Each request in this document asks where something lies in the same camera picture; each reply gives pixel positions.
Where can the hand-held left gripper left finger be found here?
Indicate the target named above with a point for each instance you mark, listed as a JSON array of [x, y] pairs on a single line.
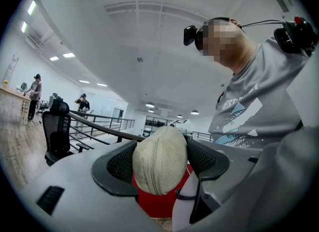
[[82, 201]]

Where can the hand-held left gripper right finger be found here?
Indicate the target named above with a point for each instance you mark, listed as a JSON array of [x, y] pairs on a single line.
[[249, 188]]

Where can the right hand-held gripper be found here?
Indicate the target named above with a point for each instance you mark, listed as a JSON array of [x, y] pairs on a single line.
[[180, 122]]

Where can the beige zippered pouch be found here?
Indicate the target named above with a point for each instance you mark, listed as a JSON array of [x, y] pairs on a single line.
[[159, 161]]

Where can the black-framed glass partition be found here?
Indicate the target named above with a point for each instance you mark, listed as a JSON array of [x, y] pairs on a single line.
[[154, 126]]

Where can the glass door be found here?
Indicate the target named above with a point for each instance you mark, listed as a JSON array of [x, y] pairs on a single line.
[[117, 115]]

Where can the black metal railing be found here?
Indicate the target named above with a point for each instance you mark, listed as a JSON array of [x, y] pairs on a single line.
[[107, 127]]

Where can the black mesh office chair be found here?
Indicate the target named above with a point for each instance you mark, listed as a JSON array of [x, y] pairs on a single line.
[[56, 131]]

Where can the person's head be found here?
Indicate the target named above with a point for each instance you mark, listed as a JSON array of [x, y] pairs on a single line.
[[224, 49]]

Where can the ceiling light panel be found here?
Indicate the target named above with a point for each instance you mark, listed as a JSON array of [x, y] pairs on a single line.
[[31, 7], [84, 81], [24, 27], [102, 84], [54, 58], [69, 55]]

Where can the person's grey printed shirt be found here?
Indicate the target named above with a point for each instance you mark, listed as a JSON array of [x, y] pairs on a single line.
[[261, 88]]

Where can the light wooden table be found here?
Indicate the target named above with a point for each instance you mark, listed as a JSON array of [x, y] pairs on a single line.
[[12, 98]]

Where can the small desktop monitor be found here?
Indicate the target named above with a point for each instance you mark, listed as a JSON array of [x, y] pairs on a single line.
[[23, 86]]

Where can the black device with red button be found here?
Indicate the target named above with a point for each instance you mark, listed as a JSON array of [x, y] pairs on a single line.
[[291, 39]]

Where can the yellow flowers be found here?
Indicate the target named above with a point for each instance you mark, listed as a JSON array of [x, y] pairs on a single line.
[[5, 83]]

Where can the aluminium ladder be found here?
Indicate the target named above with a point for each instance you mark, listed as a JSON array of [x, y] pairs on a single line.
[[12, 64]]

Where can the black head camera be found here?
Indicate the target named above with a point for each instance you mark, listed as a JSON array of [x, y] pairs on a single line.
[[190, 35]]

